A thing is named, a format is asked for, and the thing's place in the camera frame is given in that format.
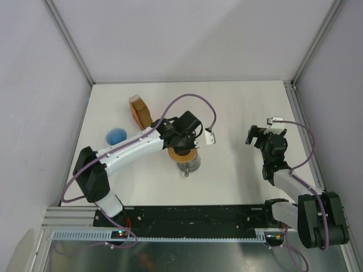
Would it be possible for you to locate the aluminium frame post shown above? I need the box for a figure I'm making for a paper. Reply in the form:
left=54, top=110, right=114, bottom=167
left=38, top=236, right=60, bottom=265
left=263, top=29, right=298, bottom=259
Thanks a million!
left=290, top=0, right=345, bottom=86
left=42, top=0, right=95, bottom=86

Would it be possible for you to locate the grey slotted cable duct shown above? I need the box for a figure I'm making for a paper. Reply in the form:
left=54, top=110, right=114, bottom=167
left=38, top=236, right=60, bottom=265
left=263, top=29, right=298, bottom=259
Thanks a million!
left=51, top=229, right=281, bottom=243

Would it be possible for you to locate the wooden ring dripper stand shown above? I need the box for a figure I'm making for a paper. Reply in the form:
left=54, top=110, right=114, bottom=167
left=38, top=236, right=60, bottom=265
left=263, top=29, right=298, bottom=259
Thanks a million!
left=167, top=147, right=197, bottom=163

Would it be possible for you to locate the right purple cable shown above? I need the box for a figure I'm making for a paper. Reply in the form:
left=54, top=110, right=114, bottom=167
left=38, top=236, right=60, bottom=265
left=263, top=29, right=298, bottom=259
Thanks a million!
left=262, top=120, right=332, bottom=272

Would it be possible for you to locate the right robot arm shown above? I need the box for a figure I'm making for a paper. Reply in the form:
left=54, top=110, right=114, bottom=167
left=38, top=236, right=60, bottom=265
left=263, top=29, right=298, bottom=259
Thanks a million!
left=246, top=120, right=349, bottom=250

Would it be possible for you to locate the left aluminium frame post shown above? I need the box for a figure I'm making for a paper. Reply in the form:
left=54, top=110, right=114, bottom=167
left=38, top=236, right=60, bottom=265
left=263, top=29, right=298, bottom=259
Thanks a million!
left=42, top=0, right=95, bottom=86

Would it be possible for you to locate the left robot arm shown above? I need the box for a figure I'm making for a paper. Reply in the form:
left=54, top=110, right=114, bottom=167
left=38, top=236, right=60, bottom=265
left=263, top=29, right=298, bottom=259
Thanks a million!
left=73, top=111, right=202, bottom=227

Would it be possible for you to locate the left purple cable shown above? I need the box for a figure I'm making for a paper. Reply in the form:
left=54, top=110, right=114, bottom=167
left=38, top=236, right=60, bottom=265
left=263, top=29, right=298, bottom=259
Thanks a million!
left=53, top=93, right=218, bottom=252

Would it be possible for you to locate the purple cable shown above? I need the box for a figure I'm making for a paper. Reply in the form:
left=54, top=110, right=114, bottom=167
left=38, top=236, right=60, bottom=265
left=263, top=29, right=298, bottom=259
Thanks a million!
left=262, top=120, right=332, bottom=272
left=53, top=93, right=218, bottom=252

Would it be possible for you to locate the blue ribbed dripper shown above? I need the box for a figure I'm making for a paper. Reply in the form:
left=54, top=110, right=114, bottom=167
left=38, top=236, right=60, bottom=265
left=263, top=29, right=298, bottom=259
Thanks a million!
left=105, top=127, right=127, bottom=146

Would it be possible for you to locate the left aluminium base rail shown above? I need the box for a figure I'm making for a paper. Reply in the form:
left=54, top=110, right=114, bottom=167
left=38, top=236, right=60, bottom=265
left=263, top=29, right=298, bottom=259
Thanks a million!
left=42, top=206, right=96, bottom=227

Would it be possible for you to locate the right aluminium frame post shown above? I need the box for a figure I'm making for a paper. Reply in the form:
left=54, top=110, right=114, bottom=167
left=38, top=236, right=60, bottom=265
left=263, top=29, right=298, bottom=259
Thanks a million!
left=290, top=0, right=345, bottom=86

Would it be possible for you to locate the glass coffee server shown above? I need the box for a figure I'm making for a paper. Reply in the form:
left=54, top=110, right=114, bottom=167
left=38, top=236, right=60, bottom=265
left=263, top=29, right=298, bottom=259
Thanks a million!
left=177, top=154, right=201, bottom=177

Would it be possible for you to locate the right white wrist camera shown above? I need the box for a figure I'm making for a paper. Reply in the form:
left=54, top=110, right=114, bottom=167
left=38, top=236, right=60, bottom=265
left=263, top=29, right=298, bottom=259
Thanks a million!
left=264, top=117, right=285, bottom=135

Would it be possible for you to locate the orange coffee filter holder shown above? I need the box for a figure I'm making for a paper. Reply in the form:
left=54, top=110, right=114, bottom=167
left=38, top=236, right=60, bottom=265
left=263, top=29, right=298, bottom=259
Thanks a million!
left=129, top=95, right=153, bottom=130

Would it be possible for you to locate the right aluminium side rail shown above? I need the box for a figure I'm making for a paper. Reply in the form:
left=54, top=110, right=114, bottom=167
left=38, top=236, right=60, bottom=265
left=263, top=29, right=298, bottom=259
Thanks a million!
left=282, top=80, right=362, bottom=271

